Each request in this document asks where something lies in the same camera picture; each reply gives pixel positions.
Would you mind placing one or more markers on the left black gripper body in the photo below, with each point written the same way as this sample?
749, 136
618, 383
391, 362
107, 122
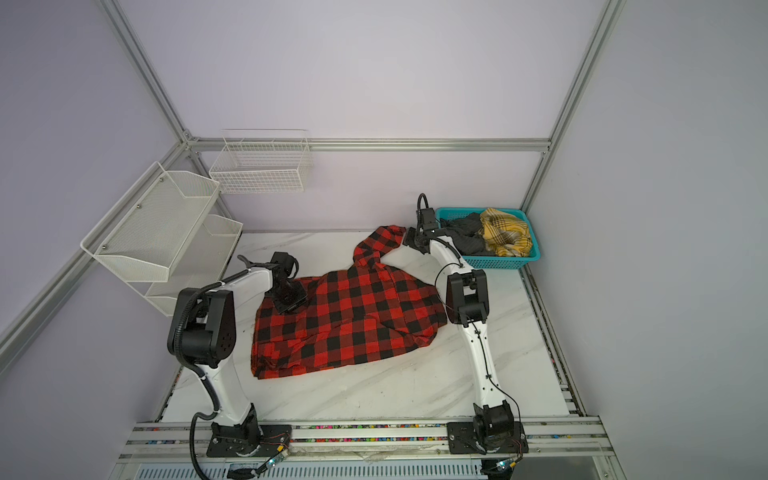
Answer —
285, 298

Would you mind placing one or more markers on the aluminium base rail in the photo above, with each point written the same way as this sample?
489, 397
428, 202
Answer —
372, 441

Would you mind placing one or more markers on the dark grey shirt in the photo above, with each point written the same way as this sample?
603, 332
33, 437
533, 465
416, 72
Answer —
467, 234

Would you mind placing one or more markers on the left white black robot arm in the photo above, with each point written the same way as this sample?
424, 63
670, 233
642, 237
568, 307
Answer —
203, 337

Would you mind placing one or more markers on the white wire basket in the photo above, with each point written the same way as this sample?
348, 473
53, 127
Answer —
263, 161

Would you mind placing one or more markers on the red black plaid shirt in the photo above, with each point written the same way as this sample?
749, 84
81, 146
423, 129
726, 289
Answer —
368, 312

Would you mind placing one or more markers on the yellow plaid shirt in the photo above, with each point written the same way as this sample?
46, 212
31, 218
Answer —
506, 235

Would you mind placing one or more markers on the teal plastic basket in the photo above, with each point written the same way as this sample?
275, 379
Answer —
491, 261

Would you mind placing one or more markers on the aluminium frame profile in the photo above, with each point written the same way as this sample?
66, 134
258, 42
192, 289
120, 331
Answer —
29, 324

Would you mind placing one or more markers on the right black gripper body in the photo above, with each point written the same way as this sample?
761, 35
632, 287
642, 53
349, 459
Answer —
411, 238

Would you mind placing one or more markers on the white mesh two-tier shelf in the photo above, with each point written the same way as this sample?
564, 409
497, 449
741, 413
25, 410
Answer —
165, 235

